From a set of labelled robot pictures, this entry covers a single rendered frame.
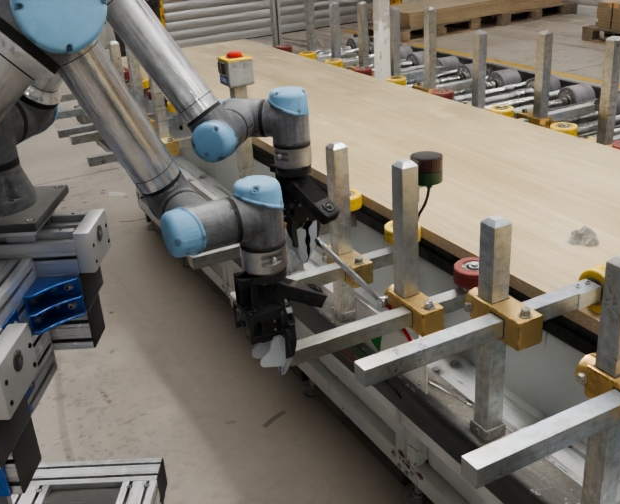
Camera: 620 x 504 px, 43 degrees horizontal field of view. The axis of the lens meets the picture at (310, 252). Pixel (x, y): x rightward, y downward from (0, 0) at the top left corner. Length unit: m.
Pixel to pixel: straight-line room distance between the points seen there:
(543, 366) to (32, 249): 1.05
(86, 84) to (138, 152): 0.13
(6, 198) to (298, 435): 1.32
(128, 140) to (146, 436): 1.59
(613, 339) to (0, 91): 0.85
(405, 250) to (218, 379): 1.55
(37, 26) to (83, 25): 0.06
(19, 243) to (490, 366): 0.96
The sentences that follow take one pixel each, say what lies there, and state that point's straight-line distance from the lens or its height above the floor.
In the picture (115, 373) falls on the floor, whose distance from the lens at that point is 3.05.
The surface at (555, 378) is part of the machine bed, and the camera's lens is 1.58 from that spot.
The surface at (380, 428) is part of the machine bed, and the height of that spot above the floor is 0.17.
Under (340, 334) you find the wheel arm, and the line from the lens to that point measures 1.42.
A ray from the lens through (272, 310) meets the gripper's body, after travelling 1.29.
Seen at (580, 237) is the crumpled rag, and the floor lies 0.91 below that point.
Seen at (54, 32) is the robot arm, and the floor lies 1.45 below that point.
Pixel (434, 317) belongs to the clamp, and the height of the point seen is 0.86.
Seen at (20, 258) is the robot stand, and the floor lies 0.95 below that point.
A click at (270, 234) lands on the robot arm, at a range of 1.23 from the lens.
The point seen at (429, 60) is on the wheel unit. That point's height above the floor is 0.97.
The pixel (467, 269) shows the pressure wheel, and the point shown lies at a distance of 1.54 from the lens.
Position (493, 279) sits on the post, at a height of 1.01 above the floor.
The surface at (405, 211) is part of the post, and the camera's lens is 1.44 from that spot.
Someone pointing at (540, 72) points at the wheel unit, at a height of 1.01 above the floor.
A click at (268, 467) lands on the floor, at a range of 2.48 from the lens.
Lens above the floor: 1.58
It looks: 25 degrees down
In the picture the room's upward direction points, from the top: 4 degrees counter-clockwise
